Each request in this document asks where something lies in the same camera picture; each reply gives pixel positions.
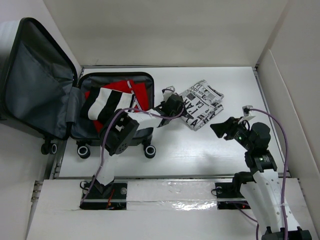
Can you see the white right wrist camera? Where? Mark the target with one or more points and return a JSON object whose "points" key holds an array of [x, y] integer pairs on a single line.
{"points": [[247, 115]]}

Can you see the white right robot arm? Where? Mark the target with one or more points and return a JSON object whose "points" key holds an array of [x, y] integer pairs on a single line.
{"points": [[261, 186]]}

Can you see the red striped-trim garment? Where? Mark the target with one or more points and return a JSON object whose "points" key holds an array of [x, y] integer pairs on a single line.
{"points": [[141, 99]]}

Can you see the black white striped garment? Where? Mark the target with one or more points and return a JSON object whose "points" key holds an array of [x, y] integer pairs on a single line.
{"points": [[101, 103]]}

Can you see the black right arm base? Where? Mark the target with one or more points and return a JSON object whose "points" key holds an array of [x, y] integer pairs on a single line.
{"points": [[232, 195]]}

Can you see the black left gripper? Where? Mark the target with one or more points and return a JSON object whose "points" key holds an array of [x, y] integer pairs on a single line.
{"points": [[179, 108]]}

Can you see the black white space suitcase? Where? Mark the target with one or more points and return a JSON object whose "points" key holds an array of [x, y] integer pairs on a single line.
{"points": [[40, 91]]}

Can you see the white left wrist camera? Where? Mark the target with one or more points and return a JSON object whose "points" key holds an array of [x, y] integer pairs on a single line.
{"points": [[167, 92]]}

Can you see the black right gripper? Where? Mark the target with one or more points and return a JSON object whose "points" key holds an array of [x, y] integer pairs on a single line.
{"points": [[227, 127]]}

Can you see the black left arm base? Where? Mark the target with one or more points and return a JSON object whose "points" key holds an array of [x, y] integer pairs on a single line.
{"points": [[118, 190]]}

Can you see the newspaper print garment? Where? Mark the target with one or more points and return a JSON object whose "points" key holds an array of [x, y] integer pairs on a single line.
{"points": [[202, 103]]}

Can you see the aluminium mounting rail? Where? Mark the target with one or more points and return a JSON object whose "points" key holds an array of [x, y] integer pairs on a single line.
{"points": [[165, 199]]}

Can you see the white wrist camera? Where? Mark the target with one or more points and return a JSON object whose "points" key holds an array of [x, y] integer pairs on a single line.
{"points": [[167, 92], [247, 115]]}

